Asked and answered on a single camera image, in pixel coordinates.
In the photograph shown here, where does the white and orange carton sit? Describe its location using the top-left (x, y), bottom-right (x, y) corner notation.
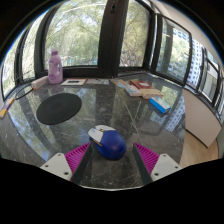
top-left (30, 75), bottom-right (50, 90)

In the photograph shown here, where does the white card with orange border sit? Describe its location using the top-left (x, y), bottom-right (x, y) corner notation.
top-left (60, 77), bottom-right (88, 87)

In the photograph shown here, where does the blue and white box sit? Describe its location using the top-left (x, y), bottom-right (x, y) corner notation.
top-left (148, 96), bottom-right (172, 115)

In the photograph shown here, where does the purple detergent bottle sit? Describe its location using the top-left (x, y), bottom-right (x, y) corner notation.
top-left (47, 47), bottom-right (64, 85)

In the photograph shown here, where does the teal and orange booklet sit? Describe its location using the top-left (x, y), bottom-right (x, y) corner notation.
top-left (114, 78), bottom-right (129, 89)

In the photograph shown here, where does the blue and white computer mouse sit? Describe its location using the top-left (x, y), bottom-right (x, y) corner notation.
top-left (87, 124), bottom-right (128, 161)

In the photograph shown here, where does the tan box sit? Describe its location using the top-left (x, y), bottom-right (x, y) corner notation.
top-left (141, 88), bottom-right (165, 100)

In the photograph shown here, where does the black cable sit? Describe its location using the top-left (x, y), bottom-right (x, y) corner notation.
top-left (13, 83), bottom-right (34, 101)

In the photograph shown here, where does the round black mouse pad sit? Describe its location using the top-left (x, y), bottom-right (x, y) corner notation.
top-left (35, 92), bottom-right (83, 126)

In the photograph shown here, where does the white box with blue stripe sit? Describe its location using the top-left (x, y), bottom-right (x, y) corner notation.
top-left (123, 80), bottom-right (144, 98)

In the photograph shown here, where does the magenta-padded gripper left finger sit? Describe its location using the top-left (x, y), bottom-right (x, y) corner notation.
top-left (39, 142), bottom-right (93, 185)

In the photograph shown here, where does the colourful printed leaflet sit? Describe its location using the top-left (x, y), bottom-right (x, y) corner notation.
top-left (85, 78), bottom-right (110, 86)

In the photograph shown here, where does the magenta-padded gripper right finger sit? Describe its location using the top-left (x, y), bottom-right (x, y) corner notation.
top-left (132, 142), bottom-right (184, 186)

